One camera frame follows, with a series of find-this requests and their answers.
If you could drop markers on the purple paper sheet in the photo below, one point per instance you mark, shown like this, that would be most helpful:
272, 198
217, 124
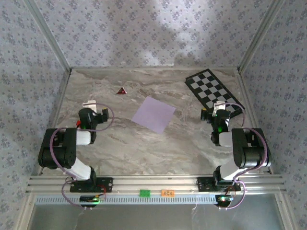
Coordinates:
153, 115

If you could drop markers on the orange tag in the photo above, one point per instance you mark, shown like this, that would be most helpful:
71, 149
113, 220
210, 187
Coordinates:
167, 193

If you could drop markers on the green tag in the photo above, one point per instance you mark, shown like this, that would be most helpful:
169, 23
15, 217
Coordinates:
145, 193

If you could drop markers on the aluminium frame leg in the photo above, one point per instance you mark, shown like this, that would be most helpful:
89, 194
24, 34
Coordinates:
26, 213
284, 213

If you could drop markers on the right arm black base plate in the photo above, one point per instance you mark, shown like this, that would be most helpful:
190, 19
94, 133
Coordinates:
204, 184

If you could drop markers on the aluminium frame post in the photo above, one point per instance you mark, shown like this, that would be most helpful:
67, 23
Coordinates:
261, 36
49, 36

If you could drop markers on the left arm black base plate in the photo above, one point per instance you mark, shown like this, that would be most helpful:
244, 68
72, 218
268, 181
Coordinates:
108, 184

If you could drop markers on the aluminium mounting rail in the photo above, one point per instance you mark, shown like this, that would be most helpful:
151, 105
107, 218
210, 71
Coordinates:
156, 183

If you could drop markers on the aluminium table edge rail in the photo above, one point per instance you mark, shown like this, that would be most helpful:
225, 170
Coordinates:
144, 68
58, 107
247, 95

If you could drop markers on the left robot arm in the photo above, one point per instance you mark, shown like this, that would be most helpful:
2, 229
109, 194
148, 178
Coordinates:
60, 148

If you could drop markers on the red triangle piece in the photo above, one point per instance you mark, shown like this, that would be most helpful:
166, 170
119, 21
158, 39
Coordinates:
121, 91

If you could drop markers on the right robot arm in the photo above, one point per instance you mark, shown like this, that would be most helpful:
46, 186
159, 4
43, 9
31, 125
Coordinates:
251, 148

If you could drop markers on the black white chessboard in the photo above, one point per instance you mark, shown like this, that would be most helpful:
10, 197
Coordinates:
211, 88

